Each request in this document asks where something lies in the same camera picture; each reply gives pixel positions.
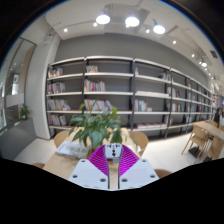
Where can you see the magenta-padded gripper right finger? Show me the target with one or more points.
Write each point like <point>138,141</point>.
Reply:
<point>138,173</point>

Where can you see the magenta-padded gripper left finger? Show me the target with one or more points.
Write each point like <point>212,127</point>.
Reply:
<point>87,174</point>

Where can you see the small blue white charger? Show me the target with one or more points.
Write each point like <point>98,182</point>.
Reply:
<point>113,151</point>

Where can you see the grey white magazine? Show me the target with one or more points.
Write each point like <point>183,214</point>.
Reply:
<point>71,149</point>

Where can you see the green potted plant white pot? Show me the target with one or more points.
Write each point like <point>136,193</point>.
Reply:
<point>96,128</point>

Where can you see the slatted wooden chair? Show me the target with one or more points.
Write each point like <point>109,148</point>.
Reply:
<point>198,135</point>
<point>216,148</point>

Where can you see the wooden side table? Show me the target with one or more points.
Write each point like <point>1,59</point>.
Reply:
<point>210,128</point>

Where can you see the small background potted plant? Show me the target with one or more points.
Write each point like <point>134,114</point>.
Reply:
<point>24,111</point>

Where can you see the grey shelf unit with books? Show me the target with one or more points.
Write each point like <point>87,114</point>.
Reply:
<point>113,83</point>

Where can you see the person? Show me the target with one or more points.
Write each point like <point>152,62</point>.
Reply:
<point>217,116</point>

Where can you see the ceiling lights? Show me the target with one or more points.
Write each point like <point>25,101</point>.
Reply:
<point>132,21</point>

